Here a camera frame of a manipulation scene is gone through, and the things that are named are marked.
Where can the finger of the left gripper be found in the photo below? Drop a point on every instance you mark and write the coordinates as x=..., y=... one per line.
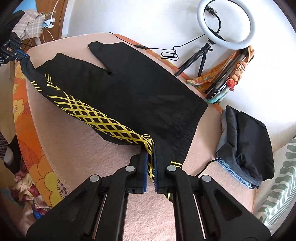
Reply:
x=23, y=56

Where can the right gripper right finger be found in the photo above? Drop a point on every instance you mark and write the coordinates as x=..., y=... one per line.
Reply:
x=203, y=209

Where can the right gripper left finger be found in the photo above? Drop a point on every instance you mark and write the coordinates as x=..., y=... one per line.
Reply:
x=96, y=209

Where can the black pants yellow pattern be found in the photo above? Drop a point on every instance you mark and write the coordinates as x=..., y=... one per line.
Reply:
x=132, y=100

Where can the plaid cloth on chair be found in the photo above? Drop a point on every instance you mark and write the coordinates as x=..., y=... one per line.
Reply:
x=30, y=25

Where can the folded blue jeans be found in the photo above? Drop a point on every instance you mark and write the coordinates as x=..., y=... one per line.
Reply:
x=226, y=167

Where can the pink terry blanket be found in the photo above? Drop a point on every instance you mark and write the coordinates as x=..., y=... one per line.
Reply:
x=75, y=151

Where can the green striped pillow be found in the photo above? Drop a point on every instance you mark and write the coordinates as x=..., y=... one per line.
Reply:
x=276, y=197

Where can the pile of colourful clothes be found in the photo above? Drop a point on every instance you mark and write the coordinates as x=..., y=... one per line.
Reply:
x=25, y=193

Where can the folded dark grey garment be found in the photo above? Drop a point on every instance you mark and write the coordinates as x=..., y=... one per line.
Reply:
x=245, y=146

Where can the folded tripod with scarf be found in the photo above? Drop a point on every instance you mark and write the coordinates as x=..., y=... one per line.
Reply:
x=223, y=78

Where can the black mini tripod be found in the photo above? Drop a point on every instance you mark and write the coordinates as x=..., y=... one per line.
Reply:
x=200, y=53

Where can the white clip with cable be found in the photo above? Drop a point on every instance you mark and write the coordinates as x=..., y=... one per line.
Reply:
x=49, y=23

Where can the white ring light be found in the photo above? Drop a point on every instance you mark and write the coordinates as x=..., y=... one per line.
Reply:
x=229, y=24

